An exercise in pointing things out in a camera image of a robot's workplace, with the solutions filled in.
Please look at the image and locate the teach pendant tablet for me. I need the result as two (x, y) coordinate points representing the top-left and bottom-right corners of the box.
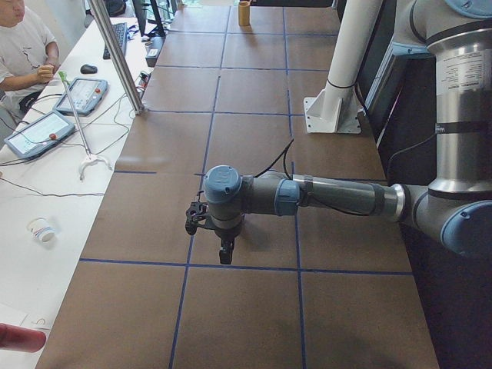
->
(69, 78), (108, 116)
(4, 111), (75, 159)

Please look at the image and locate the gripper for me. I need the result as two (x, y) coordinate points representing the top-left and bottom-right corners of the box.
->
(213, 218), (244, 264)

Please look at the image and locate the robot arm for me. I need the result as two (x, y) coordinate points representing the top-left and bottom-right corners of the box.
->
(185, 1), (491, 264)

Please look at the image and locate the lower teach pendant tablet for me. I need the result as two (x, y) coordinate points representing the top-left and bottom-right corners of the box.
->
(4, 111), (75, 159)

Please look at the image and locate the red cylinder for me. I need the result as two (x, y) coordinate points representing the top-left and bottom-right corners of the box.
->
(0, 323), (46, 353)

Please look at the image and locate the tan bamboo cup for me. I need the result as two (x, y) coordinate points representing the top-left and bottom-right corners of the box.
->
(238, 0), (251, 27)

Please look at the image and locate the person in white shirt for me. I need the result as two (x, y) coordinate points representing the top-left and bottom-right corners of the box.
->
(1, 1), (60, 121)

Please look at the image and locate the reacher grabber tool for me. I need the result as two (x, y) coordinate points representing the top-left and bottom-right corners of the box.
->
(58, 71), (112, 181)

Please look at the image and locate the upper teach pendant tablet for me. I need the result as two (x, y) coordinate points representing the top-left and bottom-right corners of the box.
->
(69, 78), (108, 116)

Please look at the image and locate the aluminium frame post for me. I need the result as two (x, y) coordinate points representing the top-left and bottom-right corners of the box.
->
(88, 0), (144, 115)

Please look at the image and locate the white support pole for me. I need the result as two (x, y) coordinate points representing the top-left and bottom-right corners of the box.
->
(304, 1), (371, 134)

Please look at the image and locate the white paper cup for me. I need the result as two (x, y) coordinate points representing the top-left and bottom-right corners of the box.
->
(26, 218), (55, 243)

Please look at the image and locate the black computer mouse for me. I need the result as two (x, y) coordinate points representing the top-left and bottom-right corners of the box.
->
(80, 64), (98, 75)

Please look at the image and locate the black keyboard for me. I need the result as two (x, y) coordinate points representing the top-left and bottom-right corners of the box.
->
(102, 22), (128, 60)

